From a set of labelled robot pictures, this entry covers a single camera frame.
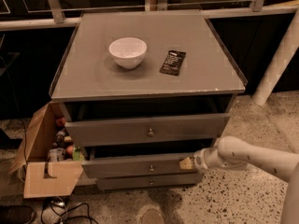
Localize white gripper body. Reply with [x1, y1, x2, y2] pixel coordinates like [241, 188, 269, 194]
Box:
[193, 147, 222, 173]

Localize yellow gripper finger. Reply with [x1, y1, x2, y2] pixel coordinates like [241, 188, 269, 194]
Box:
[179, 157, 194, 170]

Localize grey drawer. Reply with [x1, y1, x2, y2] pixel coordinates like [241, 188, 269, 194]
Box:
[66, 113, 230, 147]
[96, 173, 203, 190]
[82, 147, 192, 178]

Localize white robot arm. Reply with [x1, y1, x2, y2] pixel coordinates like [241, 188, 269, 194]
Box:
[179, 136, 299, 224]

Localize grey top drawer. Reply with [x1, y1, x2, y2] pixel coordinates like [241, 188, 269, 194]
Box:
[66, 113, 230, 147]

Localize grey bottom drawer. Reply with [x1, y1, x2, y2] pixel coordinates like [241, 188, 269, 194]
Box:
[96, 173, 203, 190]

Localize grey drawer cabinet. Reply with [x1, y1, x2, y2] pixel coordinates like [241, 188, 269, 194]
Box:
[49, 10, 249, 191]

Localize black snack packet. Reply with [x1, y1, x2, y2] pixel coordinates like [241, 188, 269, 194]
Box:
[160, 50, 186, 76]

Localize green packet in box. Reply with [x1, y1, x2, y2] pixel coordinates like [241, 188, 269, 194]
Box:
[72, 147, 85, 161]

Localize red apple in box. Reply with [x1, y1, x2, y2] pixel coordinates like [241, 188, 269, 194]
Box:
[65, 145, 74, 156]

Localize white ceramic bowl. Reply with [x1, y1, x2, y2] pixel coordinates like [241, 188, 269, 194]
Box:
[108, 37, 147, 69]

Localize silver can in box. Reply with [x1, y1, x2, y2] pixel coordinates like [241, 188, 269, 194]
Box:
[49, 147, 65, 162]

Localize dark bottle in box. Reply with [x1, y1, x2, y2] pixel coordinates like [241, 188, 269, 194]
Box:
[55, 129, 66, 147]

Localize open cardboard box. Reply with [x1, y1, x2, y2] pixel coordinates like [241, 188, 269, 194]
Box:
[9, 102, 83, 199]

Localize metal railing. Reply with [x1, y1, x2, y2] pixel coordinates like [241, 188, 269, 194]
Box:
[0, 0, 298, 31]

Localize black floor cables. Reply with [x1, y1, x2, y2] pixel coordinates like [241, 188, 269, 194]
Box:
[0, 196, 100, 224]

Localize white diagonal post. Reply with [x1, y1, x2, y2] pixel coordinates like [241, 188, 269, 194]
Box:
[252, 9, 299, 106]

